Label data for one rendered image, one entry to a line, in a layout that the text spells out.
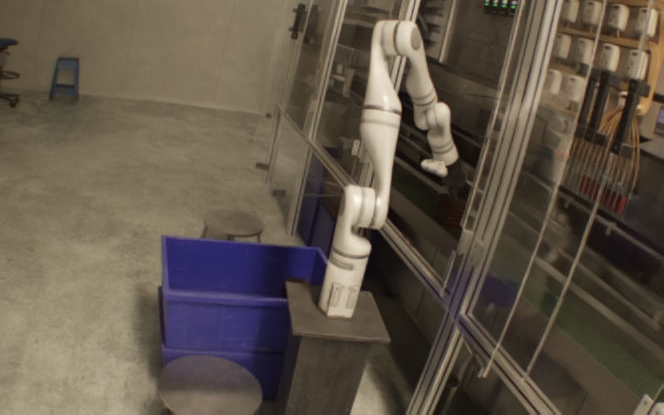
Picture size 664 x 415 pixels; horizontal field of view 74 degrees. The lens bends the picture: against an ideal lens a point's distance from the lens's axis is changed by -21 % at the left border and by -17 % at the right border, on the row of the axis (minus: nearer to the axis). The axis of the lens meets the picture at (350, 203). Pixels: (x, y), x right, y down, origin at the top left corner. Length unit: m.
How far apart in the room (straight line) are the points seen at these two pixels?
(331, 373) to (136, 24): 5.48
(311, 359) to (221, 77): 5.35
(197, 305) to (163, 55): 5.05
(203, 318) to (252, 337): 0.17
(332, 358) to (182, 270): 0.79
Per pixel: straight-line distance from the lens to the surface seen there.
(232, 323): 1.64
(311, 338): 1.32
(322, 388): 1.42
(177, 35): 6.39
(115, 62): 6.47
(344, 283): 1.30
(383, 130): 1.24
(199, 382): 1.52
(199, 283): 1.98
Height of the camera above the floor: 1.23
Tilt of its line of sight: 18 degrees down
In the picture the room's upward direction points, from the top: 13 degrees clockwise
